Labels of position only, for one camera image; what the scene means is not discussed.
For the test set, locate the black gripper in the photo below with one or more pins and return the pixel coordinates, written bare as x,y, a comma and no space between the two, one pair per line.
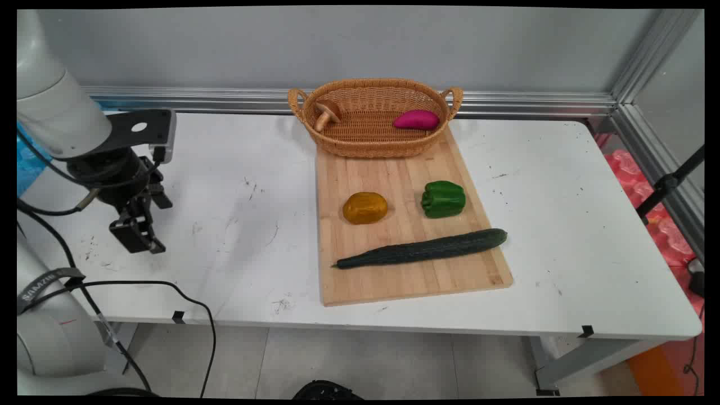
107,174

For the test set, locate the yellow toy bell pepper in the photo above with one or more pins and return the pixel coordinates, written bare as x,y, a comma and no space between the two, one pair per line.
365,208

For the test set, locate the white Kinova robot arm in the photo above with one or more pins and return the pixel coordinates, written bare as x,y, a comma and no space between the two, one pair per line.
50,101

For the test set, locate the black tape piece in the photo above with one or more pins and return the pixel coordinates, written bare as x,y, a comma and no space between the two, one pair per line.
178,317
586,331

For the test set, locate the brown toy mushroom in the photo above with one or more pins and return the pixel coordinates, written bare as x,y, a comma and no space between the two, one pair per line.
326,111

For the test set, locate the woven wicker basket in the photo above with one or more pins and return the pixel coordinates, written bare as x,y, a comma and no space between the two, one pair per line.
365,143

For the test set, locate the black object on floor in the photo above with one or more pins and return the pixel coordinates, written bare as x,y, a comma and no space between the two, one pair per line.
326,391

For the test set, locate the wooden cutting board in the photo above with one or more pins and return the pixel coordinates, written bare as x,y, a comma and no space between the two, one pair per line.
405,281

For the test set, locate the dark green toy cucumber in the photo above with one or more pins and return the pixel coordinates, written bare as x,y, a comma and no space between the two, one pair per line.
422,250

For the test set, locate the purple toy sweet potato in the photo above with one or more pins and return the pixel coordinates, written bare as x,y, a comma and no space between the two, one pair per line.
416,120

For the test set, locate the green toy bell pepper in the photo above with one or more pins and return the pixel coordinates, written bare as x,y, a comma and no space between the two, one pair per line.
443,199

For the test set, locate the grey table leg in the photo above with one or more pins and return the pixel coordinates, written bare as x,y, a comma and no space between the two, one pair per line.
585,360

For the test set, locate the black tripod stand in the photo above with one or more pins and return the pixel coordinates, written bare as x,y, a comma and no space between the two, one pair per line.
666,183

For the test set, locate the pink plastic packaging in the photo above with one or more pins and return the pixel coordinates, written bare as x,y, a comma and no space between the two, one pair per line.
672,239

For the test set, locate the orange object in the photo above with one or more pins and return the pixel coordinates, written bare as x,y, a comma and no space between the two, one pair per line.
655,371

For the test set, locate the black power adapter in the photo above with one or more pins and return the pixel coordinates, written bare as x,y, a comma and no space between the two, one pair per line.
696,281

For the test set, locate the horizontal aluminium frame rail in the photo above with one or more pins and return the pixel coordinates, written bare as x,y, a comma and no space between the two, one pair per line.
225,100

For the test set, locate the aluminium frame side rail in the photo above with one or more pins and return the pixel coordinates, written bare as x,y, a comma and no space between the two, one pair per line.
652,152

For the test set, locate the aluminium frame corner post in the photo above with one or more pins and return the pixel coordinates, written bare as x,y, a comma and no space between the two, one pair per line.
652,53

